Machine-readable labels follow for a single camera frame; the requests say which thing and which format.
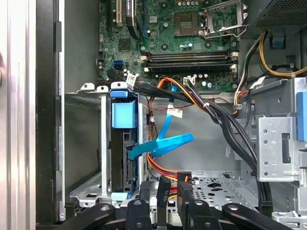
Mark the grey power supply unit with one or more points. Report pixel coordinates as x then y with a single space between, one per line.
283 14

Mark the hard disk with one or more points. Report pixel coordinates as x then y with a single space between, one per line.
124 115

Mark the black PC case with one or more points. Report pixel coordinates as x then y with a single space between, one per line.
45 95

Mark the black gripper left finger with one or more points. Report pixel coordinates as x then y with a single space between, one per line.
139 215

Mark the blue drive latch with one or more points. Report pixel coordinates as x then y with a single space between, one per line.
302 115

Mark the black RAM slot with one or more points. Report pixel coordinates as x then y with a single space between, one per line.
187 69
187 57
187 64
187 53

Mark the green motherboard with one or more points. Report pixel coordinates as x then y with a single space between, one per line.
156 31

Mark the black graphics card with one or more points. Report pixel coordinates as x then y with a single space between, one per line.
132 21

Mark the white expansion slot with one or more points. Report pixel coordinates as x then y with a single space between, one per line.
119 14

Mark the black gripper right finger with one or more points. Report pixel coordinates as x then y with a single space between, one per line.
204 215

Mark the grey metal drive cage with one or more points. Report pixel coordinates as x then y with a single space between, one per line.
273 148

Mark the metal disk bay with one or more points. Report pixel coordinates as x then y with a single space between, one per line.
103 143

